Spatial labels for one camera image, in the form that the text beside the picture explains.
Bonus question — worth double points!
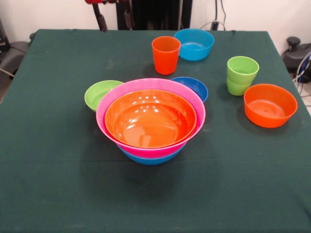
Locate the large light blue bowl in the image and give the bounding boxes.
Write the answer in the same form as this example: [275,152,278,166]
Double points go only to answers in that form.
[119,145,184,166]

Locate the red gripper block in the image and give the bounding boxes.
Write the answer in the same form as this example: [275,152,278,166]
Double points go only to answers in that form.
[85,0,136,33]

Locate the grey pedestal foot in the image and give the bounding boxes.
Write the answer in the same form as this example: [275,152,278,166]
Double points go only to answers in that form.
[281,36,311,65]
[0,41,27,71]

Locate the hanging black cables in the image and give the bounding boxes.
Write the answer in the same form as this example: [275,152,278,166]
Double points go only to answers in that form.
[199,0,228,31]

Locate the dark green table cloth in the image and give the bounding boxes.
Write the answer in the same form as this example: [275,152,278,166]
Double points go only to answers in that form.
[0,29,311,233]

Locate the small light blue bowl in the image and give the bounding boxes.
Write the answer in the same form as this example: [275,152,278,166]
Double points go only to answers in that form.
[173,28,215,62]

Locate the green cup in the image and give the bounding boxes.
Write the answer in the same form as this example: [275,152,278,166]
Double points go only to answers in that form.
[226,56,260,96]

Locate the green bowl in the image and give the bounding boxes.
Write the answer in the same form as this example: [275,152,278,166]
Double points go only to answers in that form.
[84,80,124,113]

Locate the orange cup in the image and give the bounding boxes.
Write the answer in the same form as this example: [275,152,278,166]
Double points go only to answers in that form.
[152,36,181,75]

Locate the dark blue bowl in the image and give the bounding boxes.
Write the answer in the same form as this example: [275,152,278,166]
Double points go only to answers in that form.
[170,77,209,103]

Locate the large pink bowl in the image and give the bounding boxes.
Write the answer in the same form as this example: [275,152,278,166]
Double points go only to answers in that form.
[96,78,207,159]

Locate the large orange bowl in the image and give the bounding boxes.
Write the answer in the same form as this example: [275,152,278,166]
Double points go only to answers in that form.
[104,89,197,149]
[104,114,197,149]

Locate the small orange bowl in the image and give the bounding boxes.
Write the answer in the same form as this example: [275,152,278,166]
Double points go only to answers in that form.
[243,83,298,129]

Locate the cable tangle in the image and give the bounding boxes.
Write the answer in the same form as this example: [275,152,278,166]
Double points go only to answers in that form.
[291,54,311,98]

